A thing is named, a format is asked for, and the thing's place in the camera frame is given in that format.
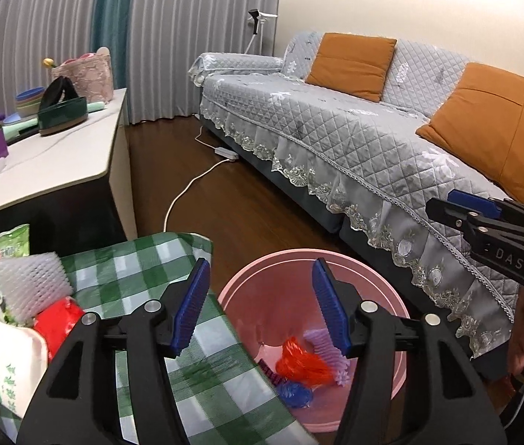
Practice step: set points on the teal curtain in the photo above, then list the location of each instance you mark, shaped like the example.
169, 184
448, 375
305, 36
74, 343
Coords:
113, 23

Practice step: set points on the blue plastic net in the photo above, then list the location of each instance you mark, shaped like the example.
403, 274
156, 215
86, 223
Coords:
294, 394

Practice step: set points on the yellow small item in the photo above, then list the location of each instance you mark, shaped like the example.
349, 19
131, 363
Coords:
48, 61

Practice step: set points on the white coffee table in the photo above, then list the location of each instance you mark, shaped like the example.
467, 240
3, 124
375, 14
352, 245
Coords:
58, 157

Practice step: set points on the white foam net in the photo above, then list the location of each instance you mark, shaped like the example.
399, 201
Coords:
30, 282

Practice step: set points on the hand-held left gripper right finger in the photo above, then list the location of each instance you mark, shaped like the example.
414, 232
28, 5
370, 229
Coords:
331, 310

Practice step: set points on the red plastic bag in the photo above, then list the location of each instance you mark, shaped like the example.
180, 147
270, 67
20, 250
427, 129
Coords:
58, 322

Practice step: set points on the purple foam net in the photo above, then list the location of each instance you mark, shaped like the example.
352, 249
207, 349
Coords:
313, 340

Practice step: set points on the grey curtain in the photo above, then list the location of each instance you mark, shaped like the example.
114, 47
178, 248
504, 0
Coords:
187, 32

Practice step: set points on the orange cushion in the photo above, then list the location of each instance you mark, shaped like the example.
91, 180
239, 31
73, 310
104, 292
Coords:
489, 125
350, 65

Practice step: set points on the mint green tray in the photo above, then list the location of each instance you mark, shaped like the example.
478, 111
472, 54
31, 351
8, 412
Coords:
16, 130

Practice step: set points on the white floor lamp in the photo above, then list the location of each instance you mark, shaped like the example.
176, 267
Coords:
256, 16

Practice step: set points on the green panda snack packet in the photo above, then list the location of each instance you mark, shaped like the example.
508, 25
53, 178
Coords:
9, 243

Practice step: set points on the grey quilted sofa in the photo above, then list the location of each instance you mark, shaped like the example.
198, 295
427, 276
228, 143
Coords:
313, 116

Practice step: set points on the pink plastic bin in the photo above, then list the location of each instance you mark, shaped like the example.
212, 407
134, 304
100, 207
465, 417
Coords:
252, 296

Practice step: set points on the green checkered cloth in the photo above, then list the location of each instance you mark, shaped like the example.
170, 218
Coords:
224, 380

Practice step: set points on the white green tissue pack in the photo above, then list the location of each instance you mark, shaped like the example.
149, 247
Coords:
11, 366

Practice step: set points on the red plastic net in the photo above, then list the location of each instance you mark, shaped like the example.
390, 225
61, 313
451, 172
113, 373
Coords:
299, 361

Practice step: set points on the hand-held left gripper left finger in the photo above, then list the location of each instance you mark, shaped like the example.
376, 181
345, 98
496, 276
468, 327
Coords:
192, 306

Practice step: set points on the stack of pastel bowls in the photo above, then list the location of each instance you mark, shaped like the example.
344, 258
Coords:
27, 99

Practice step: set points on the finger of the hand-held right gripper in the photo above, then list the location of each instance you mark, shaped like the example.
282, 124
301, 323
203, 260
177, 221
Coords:
449, 215
475, 201

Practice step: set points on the pink lace basket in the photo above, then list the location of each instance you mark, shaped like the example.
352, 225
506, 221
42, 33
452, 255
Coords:
90, 76

